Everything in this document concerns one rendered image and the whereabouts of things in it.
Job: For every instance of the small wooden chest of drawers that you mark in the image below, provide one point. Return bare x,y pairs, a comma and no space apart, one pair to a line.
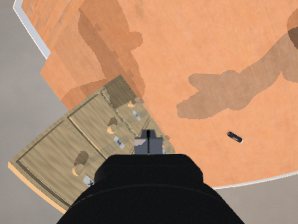
37,187

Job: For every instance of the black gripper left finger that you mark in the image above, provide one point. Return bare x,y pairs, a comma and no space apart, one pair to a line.
141,144

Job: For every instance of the black battery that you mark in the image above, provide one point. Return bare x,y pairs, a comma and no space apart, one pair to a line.
235,137

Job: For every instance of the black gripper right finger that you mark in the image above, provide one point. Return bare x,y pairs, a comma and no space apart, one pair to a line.
155,144

